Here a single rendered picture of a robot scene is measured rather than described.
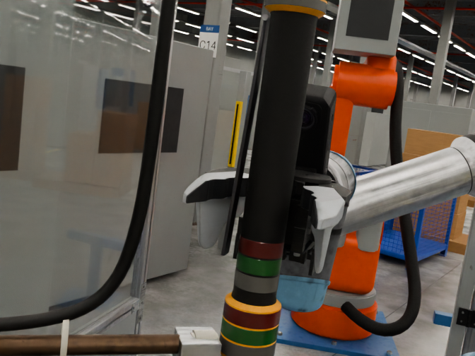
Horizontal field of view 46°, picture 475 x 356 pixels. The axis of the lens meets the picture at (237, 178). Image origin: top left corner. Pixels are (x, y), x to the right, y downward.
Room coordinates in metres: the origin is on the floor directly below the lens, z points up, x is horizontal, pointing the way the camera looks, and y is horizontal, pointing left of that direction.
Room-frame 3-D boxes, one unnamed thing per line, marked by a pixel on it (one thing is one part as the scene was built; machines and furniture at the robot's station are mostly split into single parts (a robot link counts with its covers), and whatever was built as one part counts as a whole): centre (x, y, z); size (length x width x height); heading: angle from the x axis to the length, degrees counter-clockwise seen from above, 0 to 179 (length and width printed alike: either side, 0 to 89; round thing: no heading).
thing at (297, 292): (0.68, -0.09, 1.54); 0.11 x 0.08 x 0.11; 13
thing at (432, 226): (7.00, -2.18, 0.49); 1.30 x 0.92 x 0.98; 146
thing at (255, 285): (0.40, -0.02, 1.59); 0.03 x 0.03 x 0.01
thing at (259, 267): (0.40, -0.02, 1.60); 0.03 x 0.03 x 0.01
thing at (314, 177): (0.51, -0.05, 1.63); 0.12 x 0.08 x 0.09; 163
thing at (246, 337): (0.40, -0.02, 1.55); 0.04 x 0.04 x 0.01
